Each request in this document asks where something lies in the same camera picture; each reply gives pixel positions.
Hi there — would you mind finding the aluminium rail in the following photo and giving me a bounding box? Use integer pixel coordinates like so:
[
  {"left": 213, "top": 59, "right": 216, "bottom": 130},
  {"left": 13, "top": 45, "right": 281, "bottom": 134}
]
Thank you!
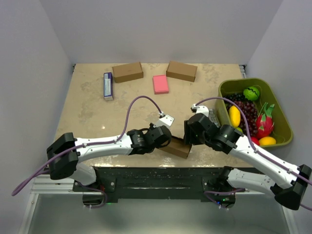
[{"left": 31, "top": 175, "right": 275, "bottom": 195}]

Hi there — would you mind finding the right folded cardboard box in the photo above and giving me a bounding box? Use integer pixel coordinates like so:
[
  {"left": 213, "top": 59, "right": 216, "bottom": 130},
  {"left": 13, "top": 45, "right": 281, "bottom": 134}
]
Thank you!
[{"left": 166, "top": 61, "right": 197, "bottom": 82}]

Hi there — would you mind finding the dark red grape bunch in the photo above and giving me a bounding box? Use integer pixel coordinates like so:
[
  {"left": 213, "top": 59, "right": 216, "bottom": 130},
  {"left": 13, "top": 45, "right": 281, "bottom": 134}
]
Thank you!
[{"left": 226, "top": 101, "right": 258, "bottom": 137}]

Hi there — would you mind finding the black grape bunch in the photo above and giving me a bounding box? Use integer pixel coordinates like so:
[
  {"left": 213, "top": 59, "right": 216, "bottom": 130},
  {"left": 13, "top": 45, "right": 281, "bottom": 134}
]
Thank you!
[{"left": 225, "top": 93, "right": 247, "bottom": 105}]

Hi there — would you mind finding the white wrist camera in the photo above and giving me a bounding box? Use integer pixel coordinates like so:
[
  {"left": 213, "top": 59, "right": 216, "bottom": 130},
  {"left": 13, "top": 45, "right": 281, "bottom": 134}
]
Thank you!
[
  {"left": 154, "top": 112, "right": 175, "bottom": 129},
  {"left": 191, "top": 104, "right": 210, "bottom": 117}
]

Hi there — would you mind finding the purple cable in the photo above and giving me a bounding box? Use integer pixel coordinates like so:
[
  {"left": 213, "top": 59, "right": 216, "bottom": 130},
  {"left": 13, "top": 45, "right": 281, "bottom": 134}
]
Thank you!
[
  {"left": 195, "top": 97, "right": 312, "bottom": 212},
  {"left": 11, "top": 95, "right": 166, "bottom": 197}
]

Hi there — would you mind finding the folded cardboard box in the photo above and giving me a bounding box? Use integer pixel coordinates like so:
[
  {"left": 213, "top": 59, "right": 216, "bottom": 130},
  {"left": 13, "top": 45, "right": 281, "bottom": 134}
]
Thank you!
[
  {"left": 166, "top": 61, "right": 197, "bottom": 82},
  {"left": 112, "top": 62, "right": 144, "bottom": 83}
]

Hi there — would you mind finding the pink sticky note pad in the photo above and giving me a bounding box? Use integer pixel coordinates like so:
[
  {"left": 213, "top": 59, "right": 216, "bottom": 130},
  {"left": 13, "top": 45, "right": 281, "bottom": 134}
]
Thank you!
[{"left": 153, "top": 75, "right": 169, "bottom": 95}]

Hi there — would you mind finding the black base frame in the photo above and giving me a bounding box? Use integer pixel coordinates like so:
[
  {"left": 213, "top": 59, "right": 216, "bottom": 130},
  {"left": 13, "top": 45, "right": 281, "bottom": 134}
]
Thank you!
[{"left": 73, "top": 167, "right": 235, "bottom": 208}]

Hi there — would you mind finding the olive green plastic bin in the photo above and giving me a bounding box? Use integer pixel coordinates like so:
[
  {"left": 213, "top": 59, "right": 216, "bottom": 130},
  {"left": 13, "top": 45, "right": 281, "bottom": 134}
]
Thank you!
[{"left": 218, "top": 78, "right": 293, "bottom": 149}]

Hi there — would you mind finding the pink dragon fruit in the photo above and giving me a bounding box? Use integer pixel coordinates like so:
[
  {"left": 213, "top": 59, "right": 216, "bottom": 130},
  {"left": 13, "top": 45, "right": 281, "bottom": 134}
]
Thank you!
[{"left": 255, "top": 102, "right": 274, "bottom": 139}]

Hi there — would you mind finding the green toy melon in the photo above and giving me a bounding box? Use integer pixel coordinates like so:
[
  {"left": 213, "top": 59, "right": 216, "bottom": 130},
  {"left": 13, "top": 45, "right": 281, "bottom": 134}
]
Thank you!
[{"left": 243, "top": 86, "right": 260, "bottom": 101}]

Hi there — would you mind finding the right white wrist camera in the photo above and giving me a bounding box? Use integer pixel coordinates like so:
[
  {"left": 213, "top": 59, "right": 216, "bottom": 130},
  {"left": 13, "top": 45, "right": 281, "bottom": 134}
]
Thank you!
[{"left": 191, "top": 104, "right": 210, "bottom": 117}]

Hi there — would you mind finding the purple toothpaste box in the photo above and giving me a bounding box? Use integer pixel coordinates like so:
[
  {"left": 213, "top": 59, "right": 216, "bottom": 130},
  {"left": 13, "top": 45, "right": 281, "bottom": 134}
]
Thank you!
[{"left": 103, "top": 72, "right": 114, "bottom": 101}]

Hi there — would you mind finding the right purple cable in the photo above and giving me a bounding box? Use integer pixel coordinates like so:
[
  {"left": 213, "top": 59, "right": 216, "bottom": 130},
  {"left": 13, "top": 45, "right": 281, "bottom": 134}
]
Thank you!
[{"left": 195, "top": 97, "right": 312, "bottom": 212}]

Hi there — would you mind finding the left folded cardboard box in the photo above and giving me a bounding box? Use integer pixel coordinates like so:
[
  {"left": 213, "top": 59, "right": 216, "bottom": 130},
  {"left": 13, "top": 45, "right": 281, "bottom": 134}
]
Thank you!
[{"left": 112, "top": 62, "right": 144, "bottom": 83}]

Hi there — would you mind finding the brown cardboard box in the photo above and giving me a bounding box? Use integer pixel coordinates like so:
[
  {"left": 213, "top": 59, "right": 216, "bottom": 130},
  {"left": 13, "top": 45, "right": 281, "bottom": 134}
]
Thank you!
[{"left": 159, "top": 136, "right": 192, "bottom": 159}]

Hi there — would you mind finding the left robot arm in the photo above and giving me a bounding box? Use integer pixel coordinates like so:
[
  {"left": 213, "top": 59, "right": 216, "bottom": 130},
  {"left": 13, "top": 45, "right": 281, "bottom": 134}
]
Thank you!
[{"left": 47, "top": 123, "right": 172, "bottom": 191}]

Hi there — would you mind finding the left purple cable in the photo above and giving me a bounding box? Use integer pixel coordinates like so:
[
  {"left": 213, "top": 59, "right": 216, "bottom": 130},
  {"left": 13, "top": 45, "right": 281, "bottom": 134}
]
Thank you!
[{"left": 11, "top": 95, "right": 166, "bottom": 197}]

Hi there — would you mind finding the yellow toy lemon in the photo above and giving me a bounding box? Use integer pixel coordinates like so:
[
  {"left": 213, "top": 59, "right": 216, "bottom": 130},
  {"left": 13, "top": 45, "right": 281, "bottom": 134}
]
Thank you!
[{"left": 229, "top": 105, "right": 241, "bottom": 128}]

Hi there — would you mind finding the red toy apple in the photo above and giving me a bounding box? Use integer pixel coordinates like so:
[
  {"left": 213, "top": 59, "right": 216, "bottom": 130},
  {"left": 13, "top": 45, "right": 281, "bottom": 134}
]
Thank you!
[{"left": 251, "top": 136, "right": 260, "bottom": 146}]

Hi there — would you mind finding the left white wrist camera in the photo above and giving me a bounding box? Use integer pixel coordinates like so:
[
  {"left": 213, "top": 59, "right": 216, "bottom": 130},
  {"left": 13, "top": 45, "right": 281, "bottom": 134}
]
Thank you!
[{"left": 154, "top": 112, "right": 175, "bottom": 129}]

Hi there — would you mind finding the orange yellow mango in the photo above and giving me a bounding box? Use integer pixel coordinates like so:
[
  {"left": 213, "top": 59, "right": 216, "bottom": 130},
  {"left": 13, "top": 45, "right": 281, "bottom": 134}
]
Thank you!
[{"left": 259, "top": 136, "right": 276, "bottom": 146}]

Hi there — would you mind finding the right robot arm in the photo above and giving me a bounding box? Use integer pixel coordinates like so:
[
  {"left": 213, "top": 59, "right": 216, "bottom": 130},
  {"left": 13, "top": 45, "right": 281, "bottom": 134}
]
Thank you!
[{"left": 184, "top": 113, "right": 312, "bottom": 211}]

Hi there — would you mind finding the red silver snack packet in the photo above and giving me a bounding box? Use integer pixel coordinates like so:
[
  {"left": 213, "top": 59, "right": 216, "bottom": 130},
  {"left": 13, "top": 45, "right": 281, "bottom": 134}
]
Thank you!
[{"left": 209, "top": 109, "right": 221, "bottom": 127}]

